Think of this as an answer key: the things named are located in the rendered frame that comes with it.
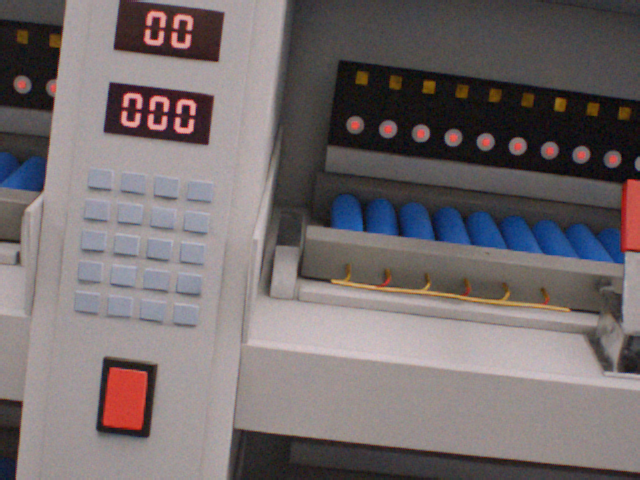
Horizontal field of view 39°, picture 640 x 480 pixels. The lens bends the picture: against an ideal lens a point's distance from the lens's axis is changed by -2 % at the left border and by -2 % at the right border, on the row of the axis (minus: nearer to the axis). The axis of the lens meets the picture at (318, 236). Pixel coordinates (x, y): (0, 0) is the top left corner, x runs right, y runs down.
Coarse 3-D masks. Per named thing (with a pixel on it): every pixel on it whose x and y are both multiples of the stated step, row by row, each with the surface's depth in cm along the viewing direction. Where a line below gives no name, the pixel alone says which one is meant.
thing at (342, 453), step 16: (240, 448) 55; (304, 448) 58; (320, 448) 58; (336, 448) 58; (352, 448) 58; (368, 448) 59; (384, 448) 59; (400, 448) 59; (240, 464) 54; (320, 464) 59; (336, 464) 59; (352, 464) 59; (368, 464) 59; (384, 464) 59; (400, 464) 59; (416, 464) 59; (432, 464) 59; (448, 464) 59; (464, 464) 59; (480, 464) 59; (496, 464) 59; (512, 464) 59; (528, 464) 59; (544, 464) 59
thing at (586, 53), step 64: (0, 0) 59; (64, 0) 59; (320, 0) 60; (384, 0) 60; (448, 0) 60; (512, 0) 60; (320, 64) 60; (384, 64) 60; (448, 64) 60; (512, 64) 60; (576, 64) 60; (320, 128) 60; (256, 448) 61
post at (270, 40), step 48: (288, 0) 46; (288, 48) 56; (240, 144) 40; (48, 192) 40; (240, 192) 40; (48, 240) 40; (240, 240) 41; (48, 288) 40; (240, 288) 41; (48, 336) 41; (240, 336) 41; (48, 384) 41; (240, 432) 55
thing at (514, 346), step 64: (384, 128) 57; (448, 128) 57; (512, 128) 57; (576, 128) 57; (320, 192) 56; (384, 192) 56; (448, 192) 57; (512, 192) 58; (576, 192) 58; (256, 256) 39; (320, 256) 47; (384, 256) 47; (448, 256) 47; (512, 256) 48; (576, 256) 51; (256, 320) 43; (320, 320) 44; (384, 320) 45; (448, 320) 46; (512, 320) 46; (576, 320) 46; (256, 384) 42; (320, 384) 41; (384, 384) 41; (448, 384) 41; (512, 384) 41; (576, 384) 41; (448, 448) 43; (512, 448) 43; (576, 448) 42
